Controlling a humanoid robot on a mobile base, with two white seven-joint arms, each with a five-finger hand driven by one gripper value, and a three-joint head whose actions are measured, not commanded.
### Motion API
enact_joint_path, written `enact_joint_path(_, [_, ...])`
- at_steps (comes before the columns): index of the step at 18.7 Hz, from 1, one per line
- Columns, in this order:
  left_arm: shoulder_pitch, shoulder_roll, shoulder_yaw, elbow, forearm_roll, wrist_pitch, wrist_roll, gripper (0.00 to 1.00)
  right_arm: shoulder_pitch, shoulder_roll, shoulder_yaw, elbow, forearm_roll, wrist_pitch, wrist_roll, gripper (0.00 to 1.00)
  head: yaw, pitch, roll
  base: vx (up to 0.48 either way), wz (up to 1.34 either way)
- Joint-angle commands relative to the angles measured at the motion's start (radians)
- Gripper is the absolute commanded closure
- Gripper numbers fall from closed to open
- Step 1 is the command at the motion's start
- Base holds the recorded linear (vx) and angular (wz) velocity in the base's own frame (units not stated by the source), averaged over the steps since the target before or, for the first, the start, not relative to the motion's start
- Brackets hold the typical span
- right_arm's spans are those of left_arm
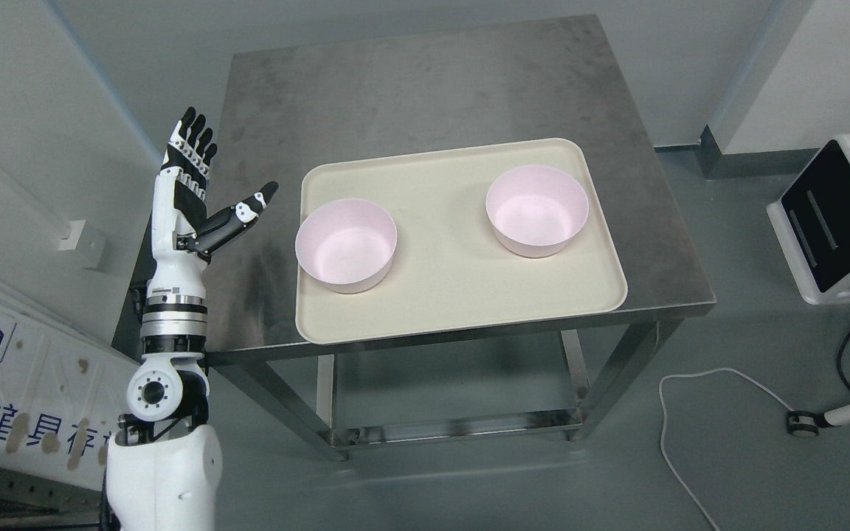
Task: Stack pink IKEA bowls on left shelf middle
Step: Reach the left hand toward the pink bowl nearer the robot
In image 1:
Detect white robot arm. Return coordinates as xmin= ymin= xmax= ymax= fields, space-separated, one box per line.
xmin=98 ymin=266 xmax=222 ymax=530

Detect white device black screen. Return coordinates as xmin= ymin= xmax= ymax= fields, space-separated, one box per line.
xmin=767 ymin=134 xmax=850 ymax=305

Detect white wall socket box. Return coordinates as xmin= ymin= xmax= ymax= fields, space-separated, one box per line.
xmin=58 ymin=221 xmax=108 ymax=270

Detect stainless steel table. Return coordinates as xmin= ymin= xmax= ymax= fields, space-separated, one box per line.
xmin=200 ymin=15 xmax=716 ymax=460

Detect pink bowl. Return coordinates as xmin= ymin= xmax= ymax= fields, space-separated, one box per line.
xmin=294 ymin=198 xmax=398 ymax=294
xmin=485 ymin=164 xmax=591 ymax=259

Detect white stand leg with caster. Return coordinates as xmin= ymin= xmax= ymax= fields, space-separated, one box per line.
xmin=785 ymin=404 xmax=850 ymax=438

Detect white cable on floor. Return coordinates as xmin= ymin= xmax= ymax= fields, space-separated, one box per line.
xmin=659 ymin=349 xmax=850 ymax=531

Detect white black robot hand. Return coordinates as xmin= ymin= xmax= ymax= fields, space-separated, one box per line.
xmin=151 ymin=105 xmax=280 ymax=282

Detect cream plastic tray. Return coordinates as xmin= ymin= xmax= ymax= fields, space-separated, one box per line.
xmin=294 ymin=138 xmax=628 ymax=345

